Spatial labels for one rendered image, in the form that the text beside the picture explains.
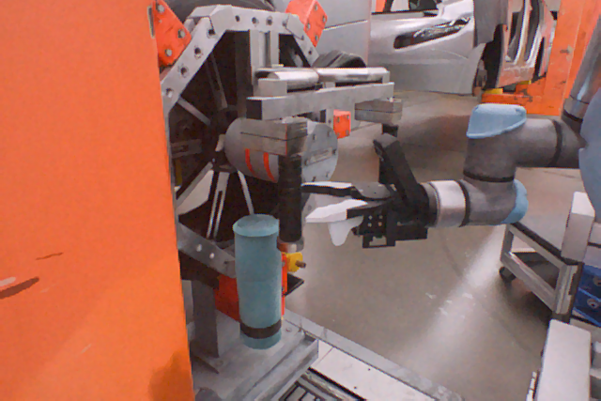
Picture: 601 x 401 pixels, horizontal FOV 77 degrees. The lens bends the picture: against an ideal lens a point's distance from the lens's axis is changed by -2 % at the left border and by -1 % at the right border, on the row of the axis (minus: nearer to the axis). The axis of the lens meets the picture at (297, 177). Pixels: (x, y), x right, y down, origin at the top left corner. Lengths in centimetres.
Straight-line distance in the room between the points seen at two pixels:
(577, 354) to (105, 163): 43
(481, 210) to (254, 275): 40
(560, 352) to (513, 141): 30
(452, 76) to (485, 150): 268
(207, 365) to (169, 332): 83
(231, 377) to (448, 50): 273
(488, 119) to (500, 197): 12
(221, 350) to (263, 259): 52
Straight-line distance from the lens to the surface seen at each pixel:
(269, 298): 76
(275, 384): 122
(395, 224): 59
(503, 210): 67
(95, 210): 28
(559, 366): 44
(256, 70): 76
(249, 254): 71
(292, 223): 58
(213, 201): 90
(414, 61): 319
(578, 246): 85
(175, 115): 101
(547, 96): 423
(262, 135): 55
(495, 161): 63
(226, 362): 118
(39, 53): 26
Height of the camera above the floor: 103
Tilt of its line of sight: 18 degrees down
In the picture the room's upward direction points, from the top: straight up
